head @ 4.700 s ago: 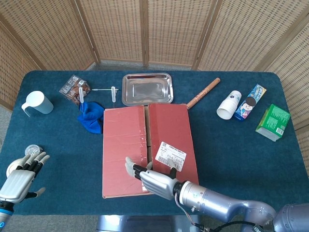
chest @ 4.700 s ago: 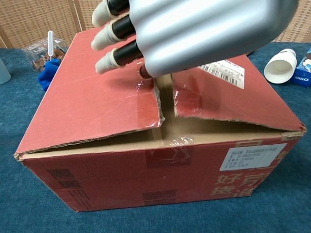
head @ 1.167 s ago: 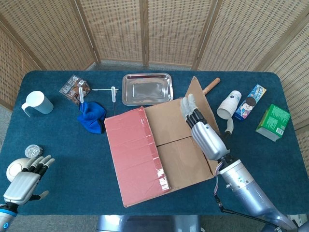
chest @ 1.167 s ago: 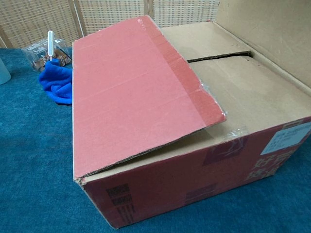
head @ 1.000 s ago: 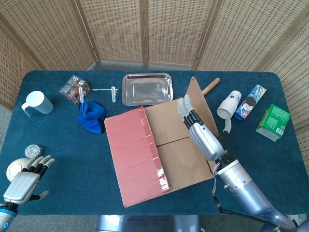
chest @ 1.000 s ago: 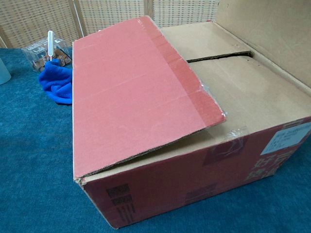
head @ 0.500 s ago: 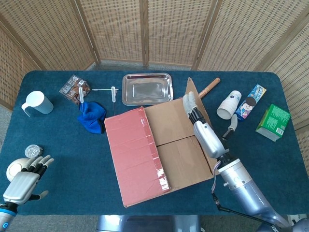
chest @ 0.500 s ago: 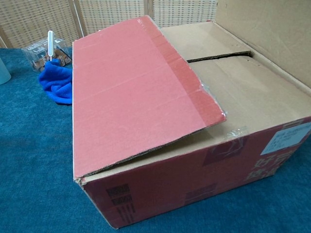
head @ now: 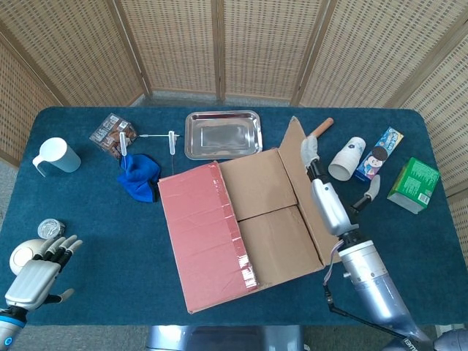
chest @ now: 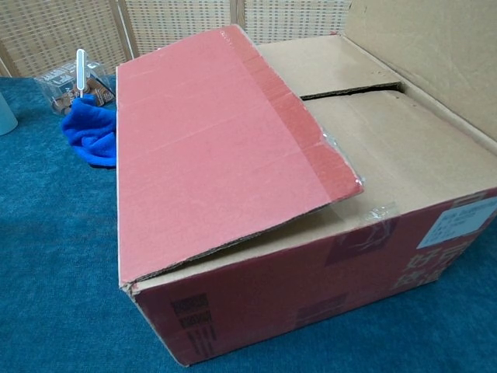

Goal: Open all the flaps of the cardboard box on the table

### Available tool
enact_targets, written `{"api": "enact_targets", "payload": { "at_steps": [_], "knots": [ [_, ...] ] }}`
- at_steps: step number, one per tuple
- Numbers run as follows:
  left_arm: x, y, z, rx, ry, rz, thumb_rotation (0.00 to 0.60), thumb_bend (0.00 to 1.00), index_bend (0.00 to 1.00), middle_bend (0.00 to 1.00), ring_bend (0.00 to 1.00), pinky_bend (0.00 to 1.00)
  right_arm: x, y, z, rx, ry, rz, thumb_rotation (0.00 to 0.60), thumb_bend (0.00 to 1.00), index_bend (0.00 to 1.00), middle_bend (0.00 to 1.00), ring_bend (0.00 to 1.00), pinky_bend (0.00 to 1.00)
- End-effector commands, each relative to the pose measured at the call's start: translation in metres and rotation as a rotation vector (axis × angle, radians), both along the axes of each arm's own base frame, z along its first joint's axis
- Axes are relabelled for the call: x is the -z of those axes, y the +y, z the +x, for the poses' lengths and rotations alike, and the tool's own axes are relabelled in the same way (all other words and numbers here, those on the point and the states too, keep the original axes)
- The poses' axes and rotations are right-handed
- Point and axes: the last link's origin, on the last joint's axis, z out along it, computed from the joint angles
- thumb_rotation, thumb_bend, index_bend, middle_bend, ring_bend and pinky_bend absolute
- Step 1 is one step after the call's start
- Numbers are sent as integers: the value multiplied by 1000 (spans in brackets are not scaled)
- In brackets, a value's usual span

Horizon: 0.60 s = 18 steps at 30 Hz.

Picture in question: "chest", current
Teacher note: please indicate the blue cloth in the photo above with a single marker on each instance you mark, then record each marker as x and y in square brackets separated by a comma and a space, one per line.
[91, 132]

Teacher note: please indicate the red cardboard shipping box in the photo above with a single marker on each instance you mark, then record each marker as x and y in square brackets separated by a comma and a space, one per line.
[213, 155]

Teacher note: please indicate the wicker folding screen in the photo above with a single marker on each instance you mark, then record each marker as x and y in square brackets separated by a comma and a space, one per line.
[58, 31]

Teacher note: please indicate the clear bag of brown snacks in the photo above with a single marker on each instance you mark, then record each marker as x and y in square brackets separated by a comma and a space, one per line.
[58, 83]

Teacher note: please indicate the teal fabric table cover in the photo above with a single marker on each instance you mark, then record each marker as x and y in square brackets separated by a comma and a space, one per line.
[50, 252]

